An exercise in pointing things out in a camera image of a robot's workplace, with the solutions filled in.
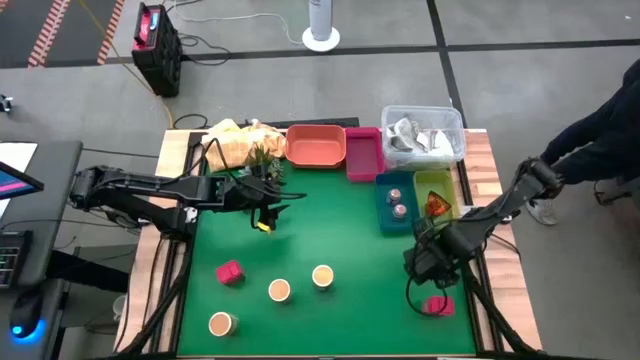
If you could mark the black keyboard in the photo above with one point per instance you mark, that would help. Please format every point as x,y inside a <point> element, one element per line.
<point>10,260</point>

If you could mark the small grey floor object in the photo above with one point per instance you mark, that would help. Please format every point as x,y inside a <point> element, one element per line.
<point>5,102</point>

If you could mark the yellow-green plastic bin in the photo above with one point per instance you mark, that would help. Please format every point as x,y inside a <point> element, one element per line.
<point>430,180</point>

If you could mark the black flat bar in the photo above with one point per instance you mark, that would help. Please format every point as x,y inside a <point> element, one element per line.
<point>300,122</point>

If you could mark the succulent plant in black pot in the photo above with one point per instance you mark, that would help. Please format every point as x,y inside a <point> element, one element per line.
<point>262,162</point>

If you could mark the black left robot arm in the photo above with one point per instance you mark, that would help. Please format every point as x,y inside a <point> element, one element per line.
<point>150,187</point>

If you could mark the taco seasoning packet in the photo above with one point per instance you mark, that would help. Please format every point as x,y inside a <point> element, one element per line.
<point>437,205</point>

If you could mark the black aluminium table frame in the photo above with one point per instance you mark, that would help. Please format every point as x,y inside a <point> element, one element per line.
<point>183,280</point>

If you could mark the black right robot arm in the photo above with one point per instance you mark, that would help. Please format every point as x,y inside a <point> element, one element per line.
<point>485,215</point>

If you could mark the small glass spice jar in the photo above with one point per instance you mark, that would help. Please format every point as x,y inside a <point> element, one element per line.
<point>399,211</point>
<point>394,196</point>

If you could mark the black mouse blue light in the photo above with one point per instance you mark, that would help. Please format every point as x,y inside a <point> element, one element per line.
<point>25,312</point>

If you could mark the person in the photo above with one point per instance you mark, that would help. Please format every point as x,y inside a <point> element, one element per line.
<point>600,135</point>

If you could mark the computer monitor lit screen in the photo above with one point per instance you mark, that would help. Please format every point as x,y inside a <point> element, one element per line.
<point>15,182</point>

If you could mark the clear plastic storage container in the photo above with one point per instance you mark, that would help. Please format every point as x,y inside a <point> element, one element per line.
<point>425,160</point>

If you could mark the white paper sheet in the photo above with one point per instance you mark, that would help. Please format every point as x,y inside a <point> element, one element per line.
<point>15,155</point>

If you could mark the pink plastic bin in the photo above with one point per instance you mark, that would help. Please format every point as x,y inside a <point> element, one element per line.
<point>364,155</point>

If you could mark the white cup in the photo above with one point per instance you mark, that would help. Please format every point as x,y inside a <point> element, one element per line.
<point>119,306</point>

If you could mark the grey desk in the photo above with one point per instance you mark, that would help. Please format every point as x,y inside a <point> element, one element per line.
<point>50,200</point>

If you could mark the blue plastic bin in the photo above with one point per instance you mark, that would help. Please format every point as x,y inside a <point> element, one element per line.
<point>385,220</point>

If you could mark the black and red toolbox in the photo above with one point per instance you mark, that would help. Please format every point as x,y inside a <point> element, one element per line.
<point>156,50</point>

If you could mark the orange plastic bin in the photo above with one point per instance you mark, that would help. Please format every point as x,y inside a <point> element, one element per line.
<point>315,146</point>

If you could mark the crumpled grey wrappers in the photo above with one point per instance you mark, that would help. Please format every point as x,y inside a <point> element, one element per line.
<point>410,135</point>

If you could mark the green table mat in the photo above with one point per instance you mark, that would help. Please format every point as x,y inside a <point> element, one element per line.
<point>340,240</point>

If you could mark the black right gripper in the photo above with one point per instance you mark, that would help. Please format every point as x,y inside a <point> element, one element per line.
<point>430,262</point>

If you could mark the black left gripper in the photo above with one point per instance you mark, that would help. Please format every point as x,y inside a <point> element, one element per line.
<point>247,192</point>

